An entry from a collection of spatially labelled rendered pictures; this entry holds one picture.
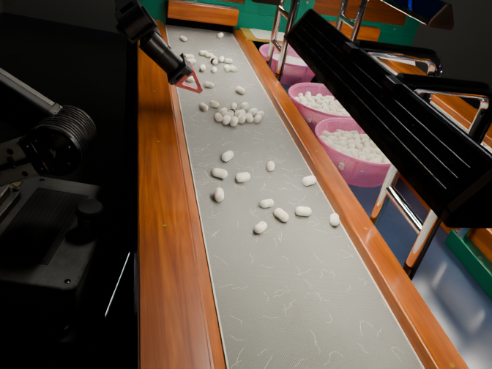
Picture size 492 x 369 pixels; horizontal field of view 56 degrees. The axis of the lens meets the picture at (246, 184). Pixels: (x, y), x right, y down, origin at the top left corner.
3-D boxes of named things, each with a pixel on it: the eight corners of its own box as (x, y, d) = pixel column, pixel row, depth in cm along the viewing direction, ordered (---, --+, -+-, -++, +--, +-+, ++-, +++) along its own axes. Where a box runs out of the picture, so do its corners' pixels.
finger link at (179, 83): (207, 77, 131) (184, 53, 126) (211, 86, 125) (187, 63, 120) (190, 92, 133) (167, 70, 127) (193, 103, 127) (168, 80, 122)
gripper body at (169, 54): (187, 57, 127) (168, 37, 123) (191, 70, 119) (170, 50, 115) (170, 72, 128) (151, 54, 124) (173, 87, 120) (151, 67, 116)
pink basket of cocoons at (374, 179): (325, 192, 119) (334, 161, 114) (296, 143, 140) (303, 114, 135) (414, 195, 126) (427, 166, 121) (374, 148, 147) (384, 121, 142)
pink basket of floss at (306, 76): (297, 94, 176) (303, 70, 171) (242, 71, 187) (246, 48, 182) (329, 81, 195) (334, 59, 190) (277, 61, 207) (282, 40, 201)
